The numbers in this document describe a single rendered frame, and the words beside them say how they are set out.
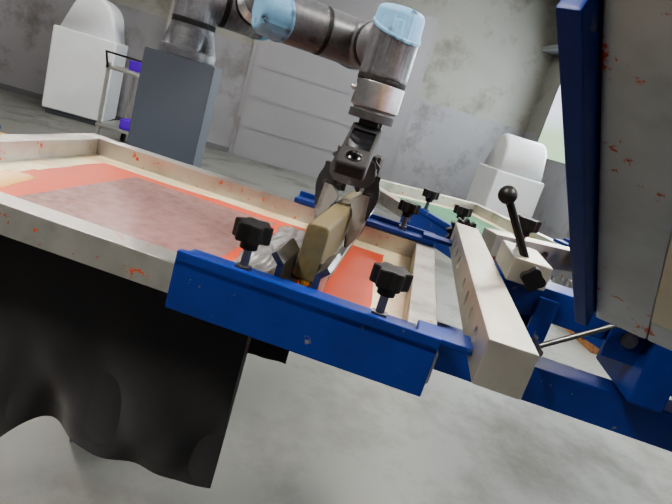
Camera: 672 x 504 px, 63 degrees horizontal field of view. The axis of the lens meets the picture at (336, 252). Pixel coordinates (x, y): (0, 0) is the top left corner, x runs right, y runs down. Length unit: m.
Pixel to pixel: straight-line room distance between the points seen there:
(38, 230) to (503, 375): 0.53
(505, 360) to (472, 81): 8.59
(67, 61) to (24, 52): 1.38
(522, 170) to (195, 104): 5.77
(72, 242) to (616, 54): 0.59
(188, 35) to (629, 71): 1.40
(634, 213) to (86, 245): 0.56
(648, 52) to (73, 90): 7.97
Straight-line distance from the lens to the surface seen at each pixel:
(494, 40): 9.20
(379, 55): 0.85
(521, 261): 0.82
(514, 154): 6.97
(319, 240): 0.69
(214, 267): 0.61
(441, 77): 8.94
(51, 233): 0.71
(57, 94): 8.18
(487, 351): 0.56
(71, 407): 0.90
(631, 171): 0.30
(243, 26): 1.62
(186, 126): 1.55
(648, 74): 0.25
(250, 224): 0.60
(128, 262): 0.67
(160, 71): 1.56
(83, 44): 8.07
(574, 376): 0.95
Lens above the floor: 1.21
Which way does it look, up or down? 15 degrees down
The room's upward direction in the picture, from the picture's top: 17 degrees clockwise
